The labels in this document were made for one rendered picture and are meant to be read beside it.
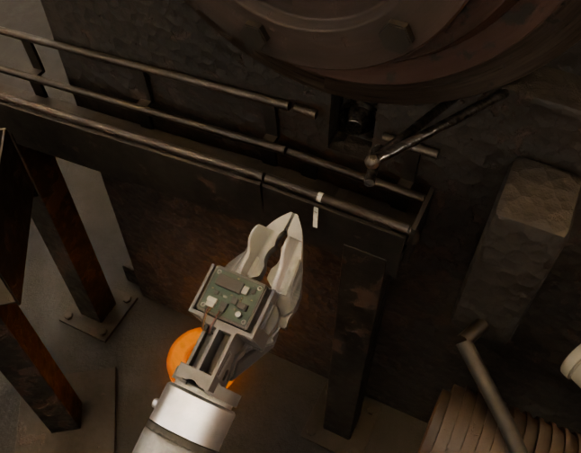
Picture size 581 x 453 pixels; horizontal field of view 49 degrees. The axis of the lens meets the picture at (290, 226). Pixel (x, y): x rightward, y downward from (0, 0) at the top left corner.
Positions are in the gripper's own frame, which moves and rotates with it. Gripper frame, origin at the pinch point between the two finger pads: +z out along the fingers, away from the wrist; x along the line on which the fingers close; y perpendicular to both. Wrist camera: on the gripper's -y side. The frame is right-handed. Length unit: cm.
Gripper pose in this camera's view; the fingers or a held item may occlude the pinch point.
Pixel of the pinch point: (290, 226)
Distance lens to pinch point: 70.8
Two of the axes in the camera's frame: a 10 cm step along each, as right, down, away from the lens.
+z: 4.2, -8.7, 2.8
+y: -1.4, -3.6, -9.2
